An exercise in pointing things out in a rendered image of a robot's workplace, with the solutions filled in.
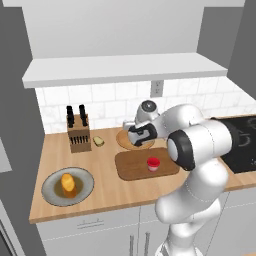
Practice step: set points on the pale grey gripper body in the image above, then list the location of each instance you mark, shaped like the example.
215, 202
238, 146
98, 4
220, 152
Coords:
128, 125

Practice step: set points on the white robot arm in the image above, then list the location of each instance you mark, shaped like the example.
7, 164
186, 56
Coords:
203, 186

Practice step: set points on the round wooden board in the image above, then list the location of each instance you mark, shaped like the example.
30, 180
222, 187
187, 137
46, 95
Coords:
122, 140

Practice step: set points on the rectangular wooden cutting board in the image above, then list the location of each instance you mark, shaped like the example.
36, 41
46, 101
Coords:
133, 165

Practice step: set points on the grey tall cabinet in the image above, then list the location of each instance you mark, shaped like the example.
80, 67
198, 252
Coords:
16, 100

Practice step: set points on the small tan pastry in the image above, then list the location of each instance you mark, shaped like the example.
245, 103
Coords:
98, 141

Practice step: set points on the wooden knife block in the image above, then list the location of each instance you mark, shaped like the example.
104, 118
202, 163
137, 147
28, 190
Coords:
80, 138

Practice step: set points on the grey round plate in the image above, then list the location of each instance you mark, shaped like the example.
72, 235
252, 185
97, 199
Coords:
83, 186

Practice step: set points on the orange bread loaf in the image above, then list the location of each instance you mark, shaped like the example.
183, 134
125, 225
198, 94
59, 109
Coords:
68, 185

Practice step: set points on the black hob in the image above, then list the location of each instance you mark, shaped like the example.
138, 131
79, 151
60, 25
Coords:
243, 150

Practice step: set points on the white cupboard door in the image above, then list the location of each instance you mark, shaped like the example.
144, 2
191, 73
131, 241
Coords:
156, 240
86, 245

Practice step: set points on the white drawer front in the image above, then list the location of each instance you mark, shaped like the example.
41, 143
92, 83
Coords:
66, 226

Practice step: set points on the white cupboard front under hob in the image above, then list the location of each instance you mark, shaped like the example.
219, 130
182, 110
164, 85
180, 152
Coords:
238, 226

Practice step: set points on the grey wall outlet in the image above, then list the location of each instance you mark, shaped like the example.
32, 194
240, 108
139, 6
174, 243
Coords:
156, 88

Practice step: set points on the white wall shelf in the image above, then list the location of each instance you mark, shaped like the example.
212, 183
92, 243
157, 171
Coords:
123, 68

